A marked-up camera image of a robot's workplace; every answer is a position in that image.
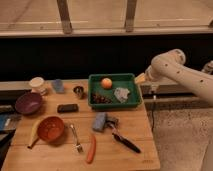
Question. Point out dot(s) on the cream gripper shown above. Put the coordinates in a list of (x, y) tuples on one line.
[(141, 78)]

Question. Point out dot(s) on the grey towel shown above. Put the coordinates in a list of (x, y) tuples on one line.
[(121, 94)]

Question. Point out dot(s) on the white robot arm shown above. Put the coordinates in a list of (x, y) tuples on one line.
[(171, 65)]

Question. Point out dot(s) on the small metal cup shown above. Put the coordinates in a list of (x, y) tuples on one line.
[(79, 91)]

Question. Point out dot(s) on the blue plastic cup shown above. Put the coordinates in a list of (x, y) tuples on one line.
[(57, 85)]

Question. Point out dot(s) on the orange peach fruit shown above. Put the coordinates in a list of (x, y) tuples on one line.
[(106, 83)]

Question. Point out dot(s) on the dark grape bunch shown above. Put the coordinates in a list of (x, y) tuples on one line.
[(98, 99)]

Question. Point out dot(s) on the blue grey cloth block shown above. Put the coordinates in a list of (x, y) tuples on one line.
[(99, 122)]

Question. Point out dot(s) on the metal faucet fixture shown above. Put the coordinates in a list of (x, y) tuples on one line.
[(208, 68)]

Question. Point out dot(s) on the black rectangular sponge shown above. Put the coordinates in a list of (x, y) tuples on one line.
[(63, 108)]

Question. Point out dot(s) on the orange carrot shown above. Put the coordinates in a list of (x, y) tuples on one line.
[(92, 150)]

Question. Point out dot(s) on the metal fork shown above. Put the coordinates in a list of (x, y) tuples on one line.
[(77, 143)]

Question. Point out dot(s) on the orange bowl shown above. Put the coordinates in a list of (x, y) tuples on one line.
[(50, 129)]

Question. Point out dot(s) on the white ceramic mug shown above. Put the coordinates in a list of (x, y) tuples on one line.
[(38, 85)]

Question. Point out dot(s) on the purple bowl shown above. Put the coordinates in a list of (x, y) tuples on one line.
[(28, 103)]

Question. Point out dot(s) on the yellow banana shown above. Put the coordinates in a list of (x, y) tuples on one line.
[(33, 135)]

